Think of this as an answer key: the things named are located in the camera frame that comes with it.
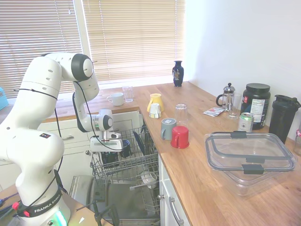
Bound grey wire dishwasher rack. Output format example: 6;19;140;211
130;164;163;217
90;127;159;186

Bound yellow mug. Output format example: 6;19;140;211
147;93;165;113

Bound teal box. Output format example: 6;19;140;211
0;87;8;111

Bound small white labelled mug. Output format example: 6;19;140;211
149;103;162;119

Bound steel glass French press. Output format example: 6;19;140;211
215;82;237;111

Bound clear drinking glass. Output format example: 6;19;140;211
122;86;134;103
227;93;243;120
174;103;189;128

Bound black protein powder tub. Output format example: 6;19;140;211
239;83;271;130

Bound black shaker bottle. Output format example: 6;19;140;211
269;94;301;145

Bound red white sachet packets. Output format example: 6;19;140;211
203;107;224;117

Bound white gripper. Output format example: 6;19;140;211
90;137;124;163

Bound tan slatted window blind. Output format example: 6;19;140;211
0;0;83;99
82;0;186;84

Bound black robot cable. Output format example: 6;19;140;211
14;77;124;217

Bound black clamp stand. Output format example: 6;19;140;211
76;178;121;226

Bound green white drink can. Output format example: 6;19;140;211
237;112;255;132

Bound black painted vase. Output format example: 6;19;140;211
172;60;184;88

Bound grey mug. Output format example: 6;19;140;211
160;118;177;141

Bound white bowl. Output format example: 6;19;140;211
141;173;158;189

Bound open built-in dishwasher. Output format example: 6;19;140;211
69;113;163;224

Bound navy mug white rim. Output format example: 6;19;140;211
121;139;131;158

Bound red mug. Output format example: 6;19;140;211
170;126;190;149

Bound white kitchen base cabinet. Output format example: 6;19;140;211
0;110;144;191
158;154;191;226

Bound wide white cup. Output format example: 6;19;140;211
106;92;125;106

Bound clear plastic lidded container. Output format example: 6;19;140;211
204;131;299;197

